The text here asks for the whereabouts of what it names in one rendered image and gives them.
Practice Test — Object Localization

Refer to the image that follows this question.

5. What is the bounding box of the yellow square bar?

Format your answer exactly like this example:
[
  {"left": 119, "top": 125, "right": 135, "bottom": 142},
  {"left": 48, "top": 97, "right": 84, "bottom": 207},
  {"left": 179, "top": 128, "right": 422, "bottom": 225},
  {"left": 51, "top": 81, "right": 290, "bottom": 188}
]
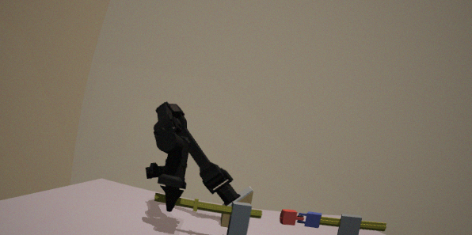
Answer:
[{"left": 154, "top": 193, "right": 262, "bottom": 235}]

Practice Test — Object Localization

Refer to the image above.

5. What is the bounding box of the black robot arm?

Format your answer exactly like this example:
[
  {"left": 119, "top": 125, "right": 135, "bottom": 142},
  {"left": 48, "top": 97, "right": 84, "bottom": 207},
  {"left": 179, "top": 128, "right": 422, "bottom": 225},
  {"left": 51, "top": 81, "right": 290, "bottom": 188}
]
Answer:
[{"left": 146, "top": 102, "right": 241, "bottom": 206}]

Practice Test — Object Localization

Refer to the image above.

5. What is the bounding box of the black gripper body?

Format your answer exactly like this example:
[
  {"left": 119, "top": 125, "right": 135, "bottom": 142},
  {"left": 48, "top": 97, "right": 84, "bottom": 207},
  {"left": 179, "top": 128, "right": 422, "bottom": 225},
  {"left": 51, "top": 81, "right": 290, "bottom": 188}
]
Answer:
[{"left": 158, "top": 156, "right": 187, "bottom": 190}]

